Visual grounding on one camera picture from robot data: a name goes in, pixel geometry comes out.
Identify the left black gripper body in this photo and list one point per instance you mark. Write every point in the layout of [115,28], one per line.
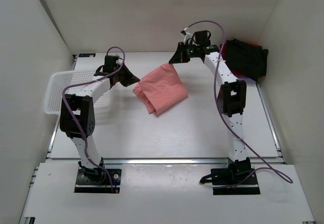
[119,72]

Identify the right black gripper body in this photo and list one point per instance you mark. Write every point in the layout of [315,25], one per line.
[192,52]

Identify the black folded t shirt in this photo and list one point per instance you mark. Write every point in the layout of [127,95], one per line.
[248,57]

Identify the red folded t shirt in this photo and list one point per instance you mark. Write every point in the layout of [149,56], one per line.
[236,72]

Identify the pink t shirt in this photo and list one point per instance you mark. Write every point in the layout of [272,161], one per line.
[160,89]

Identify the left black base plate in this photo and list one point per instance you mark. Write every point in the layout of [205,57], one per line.
[98,181]

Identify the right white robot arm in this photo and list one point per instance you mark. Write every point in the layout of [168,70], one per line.
[230,98]

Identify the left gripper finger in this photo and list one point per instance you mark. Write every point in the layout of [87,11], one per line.
[129,75]
[129,80]

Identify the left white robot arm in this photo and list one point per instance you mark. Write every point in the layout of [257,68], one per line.
[77,117]

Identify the white plastic basket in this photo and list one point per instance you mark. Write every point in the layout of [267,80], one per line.
[60,80]

